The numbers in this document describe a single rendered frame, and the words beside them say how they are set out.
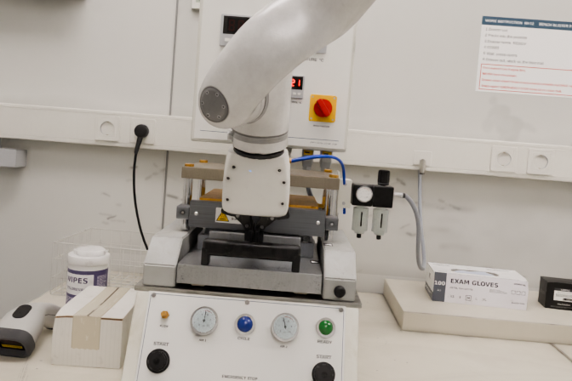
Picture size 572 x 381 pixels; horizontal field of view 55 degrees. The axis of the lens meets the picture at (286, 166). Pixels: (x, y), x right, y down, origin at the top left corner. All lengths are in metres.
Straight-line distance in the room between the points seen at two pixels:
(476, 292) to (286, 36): 0.97
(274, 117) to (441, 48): 0.94
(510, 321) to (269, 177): 0.78
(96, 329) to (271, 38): 0.61
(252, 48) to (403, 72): 0.98
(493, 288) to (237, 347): 0.80
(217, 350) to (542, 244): 1.12
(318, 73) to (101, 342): 0.66
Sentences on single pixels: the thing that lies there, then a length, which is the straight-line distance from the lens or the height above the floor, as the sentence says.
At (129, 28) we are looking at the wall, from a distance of 1.67.
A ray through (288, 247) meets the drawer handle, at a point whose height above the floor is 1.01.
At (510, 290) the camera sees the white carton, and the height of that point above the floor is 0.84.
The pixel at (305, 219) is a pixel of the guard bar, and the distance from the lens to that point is 0.92.
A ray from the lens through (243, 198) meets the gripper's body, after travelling 0.82.
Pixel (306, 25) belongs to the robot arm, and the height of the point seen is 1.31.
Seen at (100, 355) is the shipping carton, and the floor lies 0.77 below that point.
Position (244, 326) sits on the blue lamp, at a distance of 0.84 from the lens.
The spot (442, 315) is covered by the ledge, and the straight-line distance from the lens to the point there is 1.35.
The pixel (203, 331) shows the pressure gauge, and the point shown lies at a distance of 0.84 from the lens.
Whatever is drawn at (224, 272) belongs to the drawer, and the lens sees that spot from 0.85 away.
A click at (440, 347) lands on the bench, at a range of 1.27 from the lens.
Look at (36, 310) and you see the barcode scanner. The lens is 1.12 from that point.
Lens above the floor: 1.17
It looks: 3 degrees down
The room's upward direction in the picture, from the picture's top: 4 degrees clockwise
